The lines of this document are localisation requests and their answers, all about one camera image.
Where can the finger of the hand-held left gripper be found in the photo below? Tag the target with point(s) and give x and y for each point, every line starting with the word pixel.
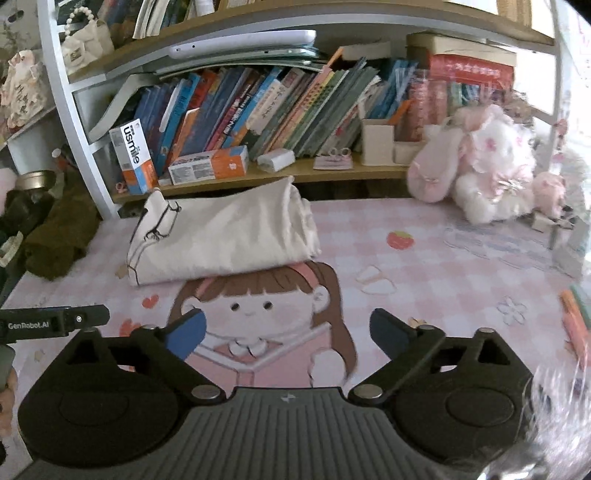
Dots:
pixel 87 316

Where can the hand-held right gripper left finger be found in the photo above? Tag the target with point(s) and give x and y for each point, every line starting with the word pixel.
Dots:
pixel 187 334

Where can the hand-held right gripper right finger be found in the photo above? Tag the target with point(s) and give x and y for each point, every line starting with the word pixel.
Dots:
pixel 390 332

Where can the beige T-shirt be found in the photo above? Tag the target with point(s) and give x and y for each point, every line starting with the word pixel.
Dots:
pixel 231 230

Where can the person's left hand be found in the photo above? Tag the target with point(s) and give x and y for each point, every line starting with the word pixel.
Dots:
pixel 7 410

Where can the pink printed desk mat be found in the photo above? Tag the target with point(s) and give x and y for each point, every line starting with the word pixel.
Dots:
pixel 438 277

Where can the white wristwatch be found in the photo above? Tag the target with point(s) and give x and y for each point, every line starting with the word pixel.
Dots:
pixel 10 249

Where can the olive green jacket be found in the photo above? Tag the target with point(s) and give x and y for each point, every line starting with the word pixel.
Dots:
pixel 60 230

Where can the pink hair clip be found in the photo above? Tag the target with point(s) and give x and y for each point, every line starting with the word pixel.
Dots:
pixel 121 187

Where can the gold tin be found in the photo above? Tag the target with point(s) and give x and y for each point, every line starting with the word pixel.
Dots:
pixel 36 180

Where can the tall orange white box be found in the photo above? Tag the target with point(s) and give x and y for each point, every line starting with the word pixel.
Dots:
pixel 134 157

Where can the flat orange white box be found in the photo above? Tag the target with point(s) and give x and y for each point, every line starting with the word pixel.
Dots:
pixel 207 166

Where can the low beige desk box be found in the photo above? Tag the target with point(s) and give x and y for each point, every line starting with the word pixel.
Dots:
pixel 408 153

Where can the orange highlighter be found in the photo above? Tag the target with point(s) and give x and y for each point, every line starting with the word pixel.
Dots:
pixel 575 327

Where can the crumpled clear plastic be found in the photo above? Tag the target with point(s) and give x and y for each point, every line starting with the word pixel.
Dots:
pixel 554 424

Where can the white pink plush rabbit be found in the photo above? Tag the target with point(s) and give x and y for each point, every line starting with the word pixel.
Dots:
pixel 489 170

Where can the small cardboard box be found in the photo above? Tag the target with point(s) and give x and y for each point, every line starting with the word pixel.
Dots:
pixel 377 143

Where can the small pink plush toy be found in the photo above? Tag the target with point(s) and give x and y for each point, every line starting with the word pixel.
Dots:
pixel 548 194

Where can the pink transparent box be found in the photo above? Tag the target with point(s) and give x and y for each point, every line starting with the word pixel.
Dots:
pixel 427 108

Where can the cream floral ornament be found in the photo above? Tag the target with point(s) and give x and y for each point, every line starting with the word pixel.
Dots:
pixel 23 92

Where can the row of books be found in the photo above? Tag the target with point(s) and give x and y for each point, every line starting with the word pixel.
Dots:
pixel 277 110

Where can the beige pearl handbag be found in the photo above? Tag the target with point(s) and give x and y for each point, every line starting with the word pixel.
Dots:
pixel 87 44

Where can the thick red book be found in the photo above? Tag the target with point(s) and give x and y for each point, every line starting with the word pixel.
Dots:
pixel 471 70

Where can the thick beige book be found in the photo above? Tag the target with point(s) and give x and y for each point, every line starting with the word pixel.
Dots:
pixel 461 46

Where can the white bookshelf frame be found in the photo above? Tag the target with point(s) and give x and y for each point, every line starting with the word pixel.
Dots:
pixel 76 138

